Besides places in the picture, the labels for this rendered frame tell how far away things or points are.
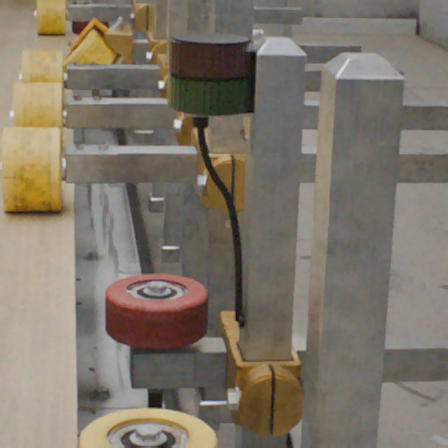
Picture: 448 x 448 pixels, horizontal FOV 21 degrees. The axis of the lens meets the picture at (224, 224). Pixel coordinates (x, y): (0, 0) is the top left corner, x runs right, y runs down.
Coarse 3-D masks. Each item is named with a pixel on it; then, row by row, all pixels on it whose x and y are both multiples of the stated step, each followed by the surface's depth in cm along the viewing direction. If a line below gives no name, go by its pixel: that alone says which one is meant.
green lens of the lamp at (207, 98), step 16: (176, 80) 83; (176, 96) 83; (192, 96) 82; (208, 96) 82; (224, 96) 82; (240, 96) 83; (192, 112) 83; (208, 112) 82; (224, 112) 83; (240, 112) 83
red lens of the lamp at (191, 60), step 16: (176, 48) 82; (192, 48) 81; (208, 48) 81; (224, 48) 81; (240, 48) 82; (176, 64) 83; (192, 64) 82; (208, 64) 81; (224, 64) 82; (240, 64) 82
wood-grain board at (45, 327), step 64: (0, 0) 291; (0, 64) 198; (0, 128) 151; (64, 128) 152; (0, 192) 121; (64, 192) 122; (0, 256) 102; (64, 256) 102; (0, 320) 87; (64, 320) 88; (0, 384) 77; (64, 384) 77
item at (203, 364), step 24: (408, 336) 98; (432, 336) 98; (144, 360) 93; (168, 360) 93; (192, 360) 93; (216, 360) 94; (384, 360) 95; (408, 360) 96; (432, 360) 96; (144, 384) 93; (168, 384) 94; (192, 384) 94; (216, 384) 94
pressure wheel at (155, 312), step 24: (120, 288) 93; (144, 288) 94; (168, 288) 94; (192, 288) 93; (120, 312) 90; (144, 312) 89; (168, 312) 89; (192, 312) 91; (120, 336) 91; (144, 336) 90; (168, 336) 90; (192, 336) 91
